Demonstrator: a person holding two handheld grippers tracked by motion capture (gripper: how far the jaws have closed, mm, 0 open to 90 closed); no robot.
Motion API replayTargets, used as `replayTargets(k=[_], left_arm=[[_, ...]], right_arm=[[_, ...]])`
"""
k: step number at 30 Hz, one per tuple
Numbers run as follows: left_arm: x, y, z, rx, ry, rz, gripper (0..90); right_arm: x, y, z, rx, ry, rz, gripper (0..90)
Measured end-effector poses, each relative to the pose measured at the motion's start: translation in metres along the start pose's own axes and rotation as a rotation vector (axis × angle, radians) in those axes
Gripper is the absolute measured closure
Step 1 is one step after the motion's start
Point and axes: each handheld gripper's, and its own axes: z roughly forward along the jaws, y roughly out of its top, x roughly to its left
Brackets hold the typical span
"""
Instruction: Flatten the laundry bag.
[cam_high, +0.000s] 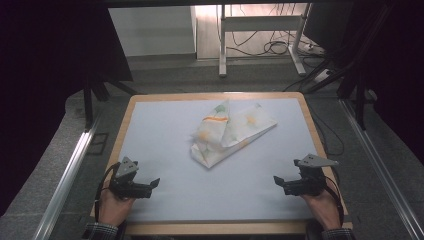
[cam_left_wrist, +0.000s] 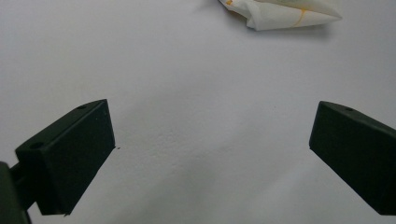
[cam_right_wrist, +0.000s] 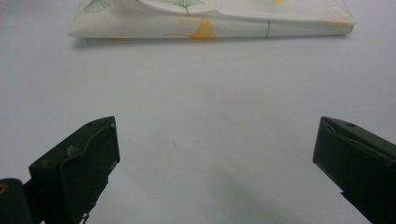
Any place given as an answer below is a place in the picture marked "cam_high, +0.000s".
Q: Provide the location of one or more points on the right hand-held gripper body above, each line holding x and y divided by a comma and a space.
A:
308, 181

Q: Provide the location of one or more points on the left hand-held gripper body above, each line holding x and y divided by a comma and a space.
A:
128, 186

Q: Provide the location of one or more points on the white leaf-print pillowcase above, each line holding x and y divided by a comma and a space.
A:
230, 133

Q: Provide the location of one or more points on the person's left hand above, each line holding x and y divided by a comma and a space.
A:
113, 208

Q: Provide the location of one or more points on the person's right hand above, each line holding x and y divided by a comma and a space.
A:
321, 210

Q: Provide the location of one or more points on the wooden-rimmed table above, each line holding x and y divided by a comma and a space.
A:
213, 228

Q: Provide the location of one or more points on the black metal stand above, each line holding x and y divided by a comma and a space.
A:
360, 100
88, 106

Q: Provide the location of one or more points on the white power strip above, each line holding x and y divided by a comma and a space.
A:
322, 76

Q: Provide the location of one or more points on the dark curtain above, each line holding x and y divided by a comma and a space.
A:
403, 66
40, 66

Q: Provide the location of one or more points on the white cabinet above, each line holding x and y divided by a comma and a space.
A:
153, 30

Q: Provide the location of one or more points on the dark monitor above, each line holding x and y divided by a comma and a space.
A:
328, 26

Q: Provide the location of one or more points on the aluminium rail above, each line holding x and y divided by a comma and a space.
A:
380, 160
63, 180

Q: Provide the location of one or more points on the white desk frame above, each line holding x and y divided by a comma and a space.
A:
260, 23

